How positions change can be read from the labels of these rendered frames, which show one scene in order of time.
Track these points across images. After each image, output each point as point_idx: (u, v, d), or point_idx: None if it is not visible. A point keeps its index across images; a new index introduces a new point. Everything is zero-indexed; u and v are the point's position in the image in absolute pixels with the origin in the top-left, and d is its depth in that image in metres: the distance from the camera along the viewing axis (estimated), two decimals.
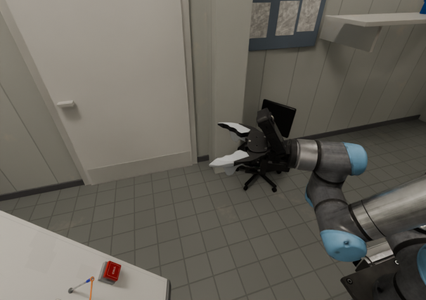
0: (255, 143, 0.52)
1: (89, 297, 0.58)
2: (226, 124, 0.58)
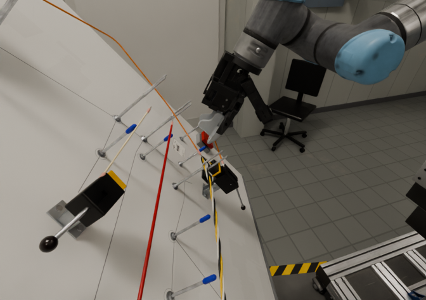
0: None
1: None
2: None
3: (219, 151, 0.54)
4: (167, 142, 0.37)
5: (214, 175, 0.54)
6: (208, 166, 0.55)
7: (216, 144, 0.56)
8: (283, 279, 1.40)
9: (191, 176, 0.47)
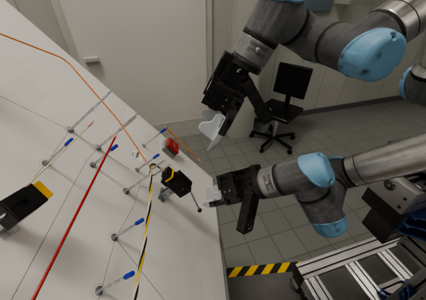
0: None
1: (176, 137, 0.68)
2: (218, 142, 0.51)
3: (193, 153, 0.71)
4: (105, 153, 0.41)
5: (167, 180, 0.58)
6: (162, 172, 0.59)
7: (188, 149, 0.70)
8: (262, 278, 1.45)
9: (139, 182, 0.51)
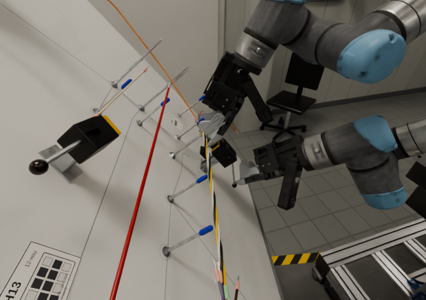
0: None
1: None
2: None
3: (231, 125, 0.66)
4: (164, 101, 0.36)
5: (213, 149, 0.54)
6: (208, 140, 0.55)
7: None
8: (283, 269, 1.40)
9: (188, 144, 0.47)
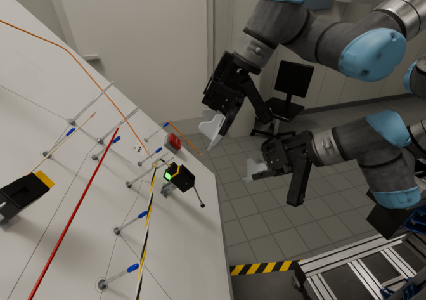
0: None
1: (179, 132, 0.67)
2: (218, 142, 0.51)
3: (195, 148, 0.70)
4: (108, 144, 0.40)
5: (172, 176, 0.58)
6: (168, 167, 0.59)
7: (191, 144, 0.69)
8: (264, 276, 1.44)
9: (142, 175, 0.50)
